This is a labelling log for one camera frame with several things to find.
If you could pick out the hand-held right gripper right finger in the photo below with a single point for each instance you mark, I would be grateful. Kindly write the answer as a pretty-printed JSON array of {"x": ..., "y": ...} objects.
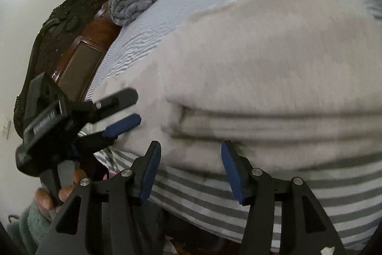
[{"x": 232, "y": 177}]

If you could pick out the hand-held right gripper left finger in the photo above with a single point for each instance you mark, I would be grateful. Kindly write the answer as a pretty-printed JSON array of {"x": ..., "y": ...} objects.
[{"x": 149, "y": 177}]

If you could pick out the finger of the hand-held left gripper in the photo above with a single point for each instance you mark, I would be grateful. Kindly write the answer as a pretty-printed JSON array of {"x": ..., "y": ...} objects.
[
  {"x": 125, "y": 98},
  {"x": 122, "y": 125}
]

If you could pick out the grey pants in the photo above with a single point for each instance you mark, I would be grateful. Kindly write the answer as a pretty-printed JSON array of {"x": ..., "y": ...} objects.
[{"x": 253, "y": 63}]

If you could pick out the person's left forearm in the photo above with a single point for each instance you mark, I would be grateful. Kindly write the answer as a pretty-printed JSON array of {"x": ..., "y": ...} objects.
[{"x": 27, "y": 228}]

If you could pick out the person's left hand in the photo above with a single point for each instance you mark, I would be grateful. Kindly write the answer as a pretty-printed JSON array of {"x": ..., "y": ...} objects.
[{"x": 44, "y": 198}]

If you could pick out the dark wooden headboard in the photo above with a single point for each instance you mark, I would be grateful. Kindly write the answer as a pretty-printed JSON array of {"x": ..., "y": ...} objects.
[{"x": 59, "y": 28}]

